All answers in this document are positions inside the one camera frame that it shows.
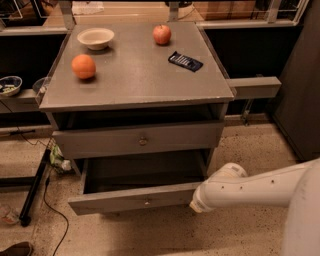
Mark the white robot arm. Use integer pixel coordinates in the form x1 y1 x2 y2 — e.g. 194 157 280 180
190 159 320 256

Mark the green white plastic bag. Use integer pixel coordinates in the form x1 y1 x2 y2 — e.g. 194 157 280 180
49 145 72 173

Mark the clear plastic container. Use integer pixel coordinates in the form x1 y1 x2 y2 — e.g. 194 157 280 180
32 77 51 98

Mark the red apple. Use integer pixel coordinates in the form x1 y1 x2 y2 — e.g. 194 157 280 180
152 24 171 45

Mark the grey side shelf bar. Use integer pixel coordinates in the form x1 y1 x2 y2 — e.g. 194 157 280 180
227 77 281 100

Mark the black metal stand leg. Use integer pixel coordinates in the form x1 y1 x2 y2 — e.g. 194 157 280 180
19 149 50 227

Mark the white empty bowl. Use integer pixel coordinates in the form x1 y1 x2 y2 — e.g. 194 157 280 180
77 28 114 51

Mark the grey drawer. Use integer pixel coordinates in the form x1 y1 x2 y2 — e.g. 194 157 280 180
68 149 212 215
53 121 224 159

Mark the black floor cable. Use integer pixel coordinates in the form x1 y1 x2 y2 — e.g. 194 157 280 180
42 173 70 256

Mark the dark blue snack packet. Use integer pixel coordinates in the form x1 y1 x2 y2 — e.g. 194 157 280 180
168 51 203 72

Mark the blue patterned bowl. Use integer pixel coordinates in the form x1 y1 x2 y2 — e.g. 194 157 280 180
0 76 22 97

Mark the grey top drawer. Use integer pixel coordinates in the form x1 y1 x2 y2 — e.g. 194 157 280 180
53 121 224 159

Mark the grey wooden drawer cabinet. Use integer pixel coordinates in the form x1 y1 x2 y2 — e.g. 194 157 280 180
40 22 233 172

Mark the brown shoe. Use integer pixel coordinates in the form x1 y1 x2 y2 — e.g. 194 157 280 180
0 242 33 256

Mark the orange fruit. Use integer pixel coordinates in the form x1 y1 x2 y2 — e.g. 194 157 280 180
71 54 96 79

